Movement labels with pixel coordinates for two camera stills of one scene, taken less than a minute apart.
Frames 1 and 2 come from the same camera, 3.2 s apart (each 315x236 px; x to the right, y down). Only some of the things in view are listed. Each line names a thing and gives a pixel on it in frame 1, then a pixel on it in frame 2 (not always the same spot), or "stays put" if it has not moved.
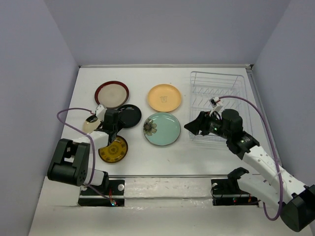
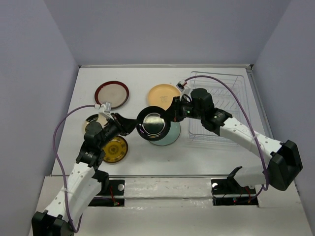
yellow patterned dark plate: (115, 151) stays put
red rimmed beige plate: (111, 94) stays put
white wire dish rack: (231, 89) stays put
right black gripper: (201, 123) -> (173, 113)
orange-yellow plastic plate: (164, 98) stays put
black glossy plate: (130, 114) -> (153, 123)
